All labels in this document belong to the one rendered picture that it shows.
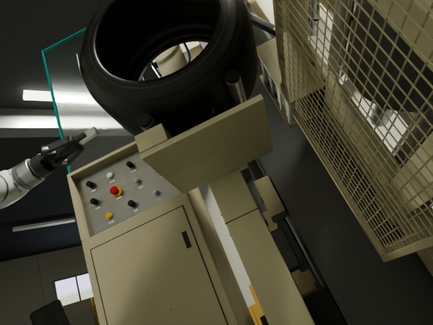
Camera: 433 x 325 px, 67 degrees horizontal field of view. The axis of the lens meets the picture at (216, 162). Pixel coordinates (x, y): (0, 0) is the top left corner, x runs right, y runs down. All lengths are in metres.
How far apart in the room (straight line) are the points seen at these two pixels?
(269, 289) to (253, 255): 0.11
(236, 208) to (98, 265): 0.73
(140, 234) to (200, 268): 0.32
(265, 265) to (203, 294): 0.37
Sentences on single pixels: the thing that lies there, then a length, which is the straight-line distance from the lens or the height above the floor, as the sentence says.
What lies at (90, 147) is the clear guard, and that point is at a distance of 1.87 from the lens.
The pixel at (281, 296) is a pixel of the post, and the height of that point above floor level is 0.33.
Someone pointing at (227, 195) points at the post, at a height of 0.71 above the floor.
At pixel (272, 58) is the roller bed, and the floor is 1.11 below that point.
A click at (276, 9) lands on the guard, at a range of 0.99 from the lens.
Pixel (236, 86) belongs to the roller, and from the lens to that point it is 0.96.
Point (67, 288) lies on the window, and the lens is 9.69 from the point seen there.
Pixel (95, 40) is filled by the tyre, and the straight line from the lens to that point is 1.21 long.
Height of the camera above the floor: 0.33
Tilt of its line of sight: 25 degrees up
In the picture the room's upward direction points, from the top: 24 degrees counter-clockwise
